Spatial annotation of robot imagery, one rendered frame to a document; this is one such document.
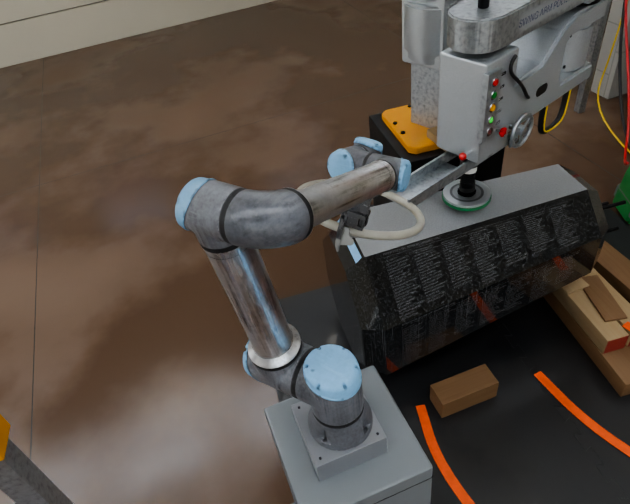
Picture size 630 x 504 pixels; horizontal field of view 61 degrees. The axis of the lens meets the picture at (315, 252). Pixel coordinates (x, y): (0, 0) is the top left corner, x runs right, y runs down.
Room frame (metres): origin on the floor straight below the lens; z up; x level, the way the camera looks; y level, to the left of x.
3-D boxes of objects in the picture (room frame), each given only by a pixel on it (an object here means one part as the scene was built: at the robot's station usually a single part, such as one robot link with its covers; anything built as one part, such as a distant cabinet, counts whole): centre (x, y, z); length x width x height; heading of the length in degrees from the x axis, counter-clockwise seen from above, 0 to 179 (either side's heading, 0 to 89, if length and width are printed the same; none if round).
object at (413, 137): (2.75, -0.81, 0.76); 0.49 x 0.49 x 0.05; 9
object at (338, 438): (0.84, 0.00, 0.99); 0.19 x 0.19 x 0.10
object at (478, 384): (1.40, -0.60, 0.07); 0.30 x 0.12 x 0.12; 104
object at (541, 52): (2.14, -1.06, 1.28); 0.74 x 0.23 x 0.49; 125
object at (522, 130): (1.90, -0.90, 1.18); 0.15 x 0.10 x 0.15; 125
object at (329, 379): (0.85, 0.01, 1.12); 0.17 x 0.15 x 0.18; 53
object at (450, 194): (1.93, -0.73, 0.85); 0.21 x 0.21 x 0.01
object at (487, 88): (1.80, -0.74, 1.35); 0.08 x 0.03 x 0.28; 125
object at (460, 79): (1.98, -0.80, 1.30); 0.36 x 0.22 x 0.45; 125
